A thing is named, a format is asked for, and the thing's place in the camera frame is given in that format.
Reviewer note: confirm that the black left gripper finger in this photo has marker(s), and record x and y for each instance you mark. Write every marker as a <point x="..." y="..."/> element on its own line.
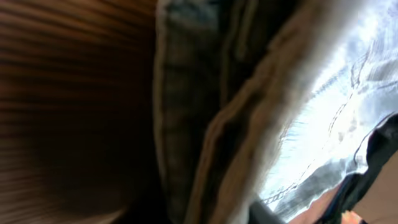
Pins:
<point x="261" y="214"/>

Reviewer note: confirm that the light blue denim shorts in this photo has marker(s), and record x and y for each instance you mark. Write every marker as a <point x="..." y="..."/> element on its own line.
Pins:
<point x="267" y="101"/>

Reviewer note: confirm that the black garment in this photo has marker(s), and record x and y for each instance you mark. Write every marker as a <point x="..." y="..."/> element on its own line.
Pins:
<point x="382" y="144"/>

